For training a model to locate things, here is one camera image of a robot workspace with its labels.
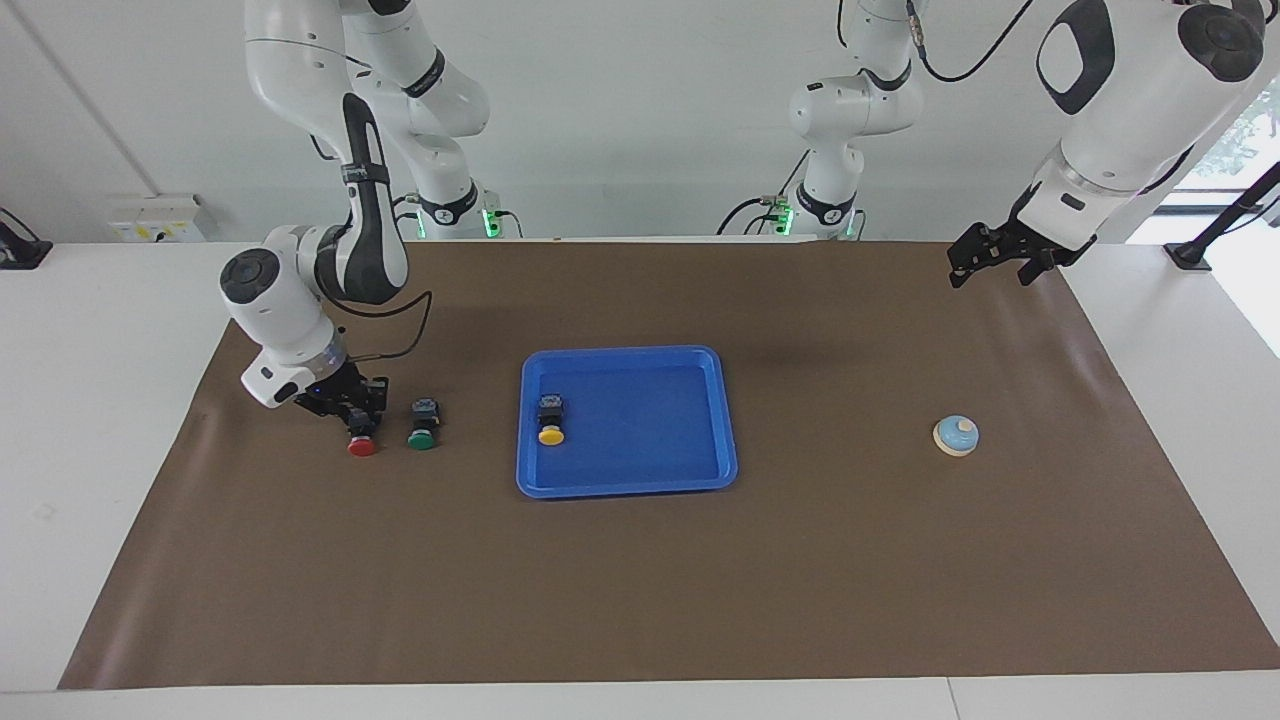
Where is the green push button switch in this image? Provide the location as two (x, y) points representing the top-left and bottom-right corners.
(406, 397), (442, 452)

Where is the light blue call bell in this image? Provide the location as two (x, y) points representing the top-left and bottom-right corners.
(933, 414), (981, 458)

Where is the blue plastic tray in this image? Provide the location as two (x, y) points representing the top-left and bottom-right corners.
(516, 346), (739, 499)

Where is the black clamp stand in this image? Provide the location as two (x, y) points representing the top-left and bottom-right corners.
(1165, 160), (1280, 273)

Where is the brown table mat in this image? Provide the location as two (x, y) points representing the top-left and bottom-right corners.
(57, 240), (1280, 691)

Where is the white power outlet box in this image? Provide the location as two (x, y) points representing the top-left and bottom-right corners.
(108, 195), (206, 244)

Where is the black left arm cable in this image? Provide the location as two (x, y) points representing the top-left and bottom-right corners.
(905, 0), (1041, 85)

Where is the black left base cable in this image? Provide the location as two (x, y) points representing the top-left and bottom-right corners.
(715, 150), (809, 237)

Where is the black desk mount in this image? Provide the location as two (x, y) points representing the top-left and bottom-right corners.
(0, 208), (53, 271)

